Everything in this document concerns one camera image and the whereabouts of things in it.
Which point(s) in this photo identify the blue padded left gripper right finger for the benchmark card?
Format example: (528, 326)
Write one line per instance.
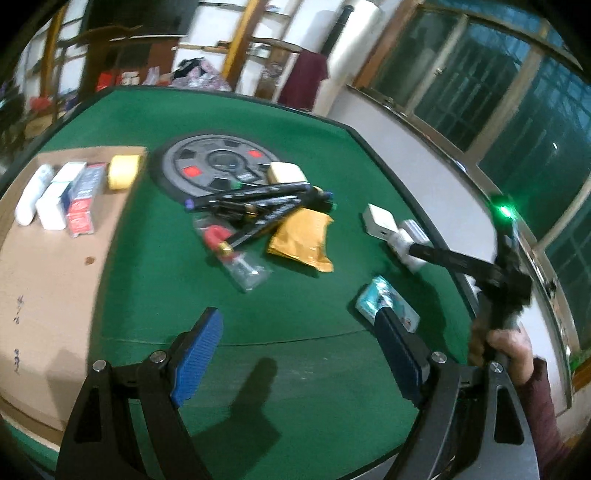
(470, 425)

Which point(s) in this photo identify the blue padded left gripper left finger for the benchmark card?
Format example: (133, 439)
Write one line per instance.
(100, 441)

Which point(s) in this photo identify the blue cartoon tissue pack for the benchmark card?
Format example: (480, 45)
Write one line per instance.
(381, 294)

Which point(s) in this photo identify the white square adapter box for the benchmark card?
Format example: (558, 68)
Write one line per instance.
(379, 222)

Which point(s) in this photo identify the clear packet with red part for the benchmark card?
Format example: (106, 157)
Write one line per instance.
(244, 269)

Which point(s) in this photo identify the yellow padded envelope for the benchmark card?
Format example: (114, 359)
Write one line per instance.
(301, 237)

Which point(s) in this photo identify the white small carton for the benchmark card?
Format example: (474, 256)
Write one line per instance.
(47, 207)

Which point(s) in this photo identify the black marker purple cap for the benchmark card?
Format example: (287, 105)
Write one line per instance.
(195, 204)

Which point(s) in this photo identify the red white medicine box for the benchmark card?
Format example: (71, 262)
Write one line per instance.
(81, 210)

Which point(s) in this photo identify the black marker gold band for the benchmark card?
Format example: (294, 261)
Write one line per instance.
(246, 211)

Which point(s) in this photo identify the black marker green cap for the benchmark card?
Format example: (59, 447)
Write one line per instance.
(296, 186)

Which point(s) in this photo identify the yellow tape roll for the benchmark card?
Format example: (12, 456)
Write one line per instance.
(122, 171)

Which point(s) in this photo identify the blue white medicine box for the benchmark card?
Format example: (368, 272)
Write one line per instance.
(67, 195)

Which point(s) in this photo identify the maroon sleeve forearm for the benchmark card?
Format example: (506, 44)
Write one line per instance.
(536, 401)

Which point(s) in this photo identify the person right hand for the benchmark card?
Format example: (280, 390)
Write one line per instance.
(514, 343)

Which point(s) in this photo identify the brown cardboard box tray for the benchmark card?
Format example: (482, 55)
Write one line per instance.
(49, 281)

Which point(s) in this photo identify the window with green grille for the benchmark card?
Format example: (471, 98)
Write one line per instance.
(495, 87)

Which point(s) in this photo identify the cream rounded plastic case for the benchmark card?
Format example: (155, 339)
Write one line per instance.
(283, 173)

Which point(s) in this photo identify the round grey mahjong table hub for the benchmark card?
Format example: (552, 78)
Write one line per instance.
(207, 162)

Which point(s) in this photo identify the maroon cloth on chair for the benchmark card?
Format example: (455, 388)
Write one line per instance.
(301, 88)

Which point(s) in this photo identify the white standing air conditioner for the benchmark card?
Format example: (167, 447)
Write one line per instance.
(344, 48)

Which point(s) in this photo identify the wooden chair with carving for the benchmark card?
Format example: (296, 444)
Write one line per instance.
(274, 65)

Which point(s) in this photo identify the pile of clothes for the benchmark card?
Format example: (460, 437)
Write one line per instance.
(198, 74)

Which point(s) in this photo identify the dark wooden chair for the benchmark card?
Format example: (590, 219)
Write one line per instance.
(114, 55)

